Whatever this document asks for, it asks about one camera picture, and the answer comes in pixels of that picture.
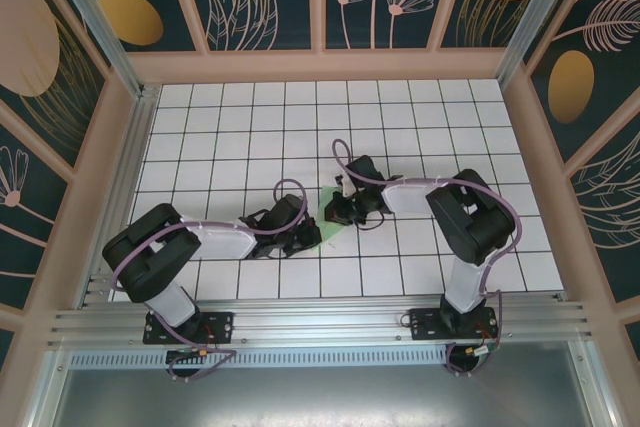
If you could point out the green cloth sheet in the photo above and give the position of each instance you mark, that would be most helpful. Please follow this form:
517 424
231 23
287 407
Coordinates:
330 231

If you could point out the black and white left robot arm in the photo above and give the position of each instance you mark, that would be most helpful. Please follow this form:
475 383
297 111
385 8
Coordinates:
150 252

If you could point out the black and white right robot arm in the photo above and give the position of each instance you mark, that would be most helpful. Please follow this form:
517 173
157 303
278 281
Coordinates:
470 222

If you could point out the grey sheet metal panel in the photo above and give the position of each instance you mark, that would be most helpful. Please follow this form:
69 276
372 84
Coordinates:
320 397

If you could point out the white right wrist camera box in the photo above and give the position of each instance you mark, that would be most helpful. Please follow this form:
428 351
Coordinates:
346 188

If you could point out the long aluminium mounting rail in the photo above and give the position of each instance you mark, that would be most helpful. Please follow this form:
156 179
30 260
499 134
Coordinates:
320 319

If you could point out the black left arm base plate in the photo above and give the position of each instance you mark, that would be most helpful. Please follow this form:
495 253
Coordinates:
220 322

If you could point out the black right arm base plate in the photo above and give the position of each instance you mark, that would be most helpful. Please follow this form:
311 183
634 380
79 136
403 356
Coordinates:
425 322

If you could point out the aluminium side rail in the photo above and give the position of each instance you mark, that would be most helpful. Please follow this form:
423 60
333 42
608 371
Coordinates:
137 147

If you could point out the aluminium frame post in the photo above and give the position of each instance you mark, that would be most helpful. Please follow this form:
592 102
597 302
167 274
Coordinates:
95 22
530 22

